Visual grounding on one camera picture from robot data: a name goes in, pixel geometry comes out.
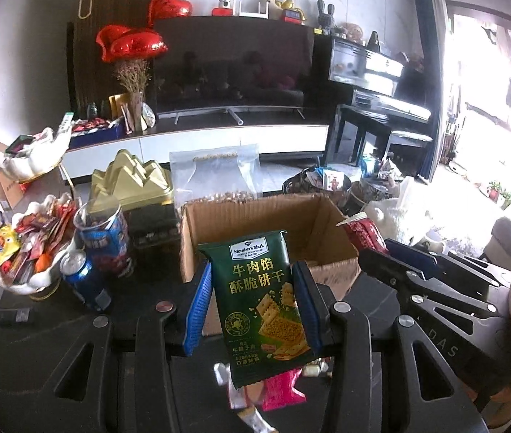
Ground black television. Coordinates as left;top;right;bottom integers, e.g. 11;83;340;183
152;14;316;120

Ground white stand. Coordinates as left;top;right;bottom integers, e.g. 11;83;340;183
237;0;270;19

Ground blue soda can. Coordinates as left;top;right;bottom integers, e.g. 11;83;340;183
59;249;112;312

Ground person's right hand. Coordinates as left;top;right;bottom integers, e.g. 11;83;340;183
485;389;511;429

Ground potted plants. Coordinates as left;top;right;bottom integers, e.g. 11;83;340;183
485;180;511;210

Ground white plush sheep toy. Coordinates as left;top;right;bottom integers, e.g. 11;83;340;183
366;176;446;253

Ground cardboard box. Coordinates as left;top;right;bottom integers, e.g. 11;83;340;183
0;139;26;210
179;193;361;334

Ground small black object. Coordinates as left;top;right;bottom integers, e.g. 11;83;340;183
0;307;31;328

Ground red heart foil balloon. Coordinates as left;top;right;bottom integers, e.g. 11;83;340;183
148;0;193;25
96;25;169;64

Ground black gift box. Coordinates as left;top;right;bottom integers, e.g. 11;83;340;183
126;203;184;246

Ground black upright piano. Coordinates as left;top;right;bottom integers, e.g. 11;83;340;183
314;34;434;163

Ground white television cabinet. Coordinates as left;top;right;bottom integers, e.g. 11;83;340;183
63;115;330;181

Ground white shell bowl of snacks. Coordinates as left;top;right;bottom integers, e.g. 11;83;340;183
0;194;80;298

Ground pink snack packet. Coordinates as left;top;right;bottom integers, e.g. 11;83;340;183
262;367;308;411

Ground blue snack cup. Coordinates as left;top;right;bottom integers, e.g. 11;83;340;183
74;201;132;276

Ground blue tray of snacks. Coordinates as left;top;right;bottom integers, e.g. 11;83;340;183
69;117;125;149

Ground gold figurine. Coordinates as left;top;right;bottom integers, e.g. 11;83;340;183
262;0;307;23

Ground dried flower bouquet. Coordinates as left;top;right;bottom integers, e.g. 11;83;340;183
115;58;152;132

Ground piano bench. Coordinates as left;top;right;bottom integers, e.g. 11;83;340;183
388;128;434;176

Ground patterned bowl of snacks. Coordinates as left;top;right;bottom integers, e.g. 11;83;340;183
282;167;353;204

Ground flat cardboard box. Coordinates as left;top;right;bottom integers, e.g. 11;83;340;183
0;139;26;210

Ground pale snack packet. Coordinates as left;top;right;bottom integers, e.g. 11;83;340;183
227;381;260;411

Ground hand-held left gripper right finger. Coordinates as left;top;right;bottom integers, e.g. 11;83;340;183
292;259;493;433

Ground green snack packet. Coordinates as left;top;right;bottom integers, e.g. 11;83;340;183
196;230;321;389

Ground patterned bowl of packets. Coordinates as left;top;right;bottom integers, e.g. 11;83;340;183
350;153;407;215

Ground dark curtain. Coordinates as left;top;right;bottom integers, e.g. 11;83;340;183
418;0;450;181

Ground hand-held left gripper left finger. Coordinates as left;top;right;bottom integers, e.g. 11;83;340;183
43;259;213;433

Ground clear zip bag of nuts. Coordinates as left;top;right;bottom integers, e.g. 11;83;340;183
169;143;260;208

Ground gold mountain-shaped tin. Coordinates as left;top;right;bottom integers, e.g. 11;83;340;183
89;149;175;213

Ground red snack packet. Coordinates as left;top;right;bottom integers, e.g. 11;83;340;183
337;214;389;253

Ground grey rabbit figurine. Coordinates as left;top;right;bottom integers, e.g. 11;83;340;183
316;0;336;34

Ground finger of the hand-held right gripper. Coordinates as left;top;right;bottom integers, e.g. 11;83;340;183
358;247;502;325
388;238;511;287

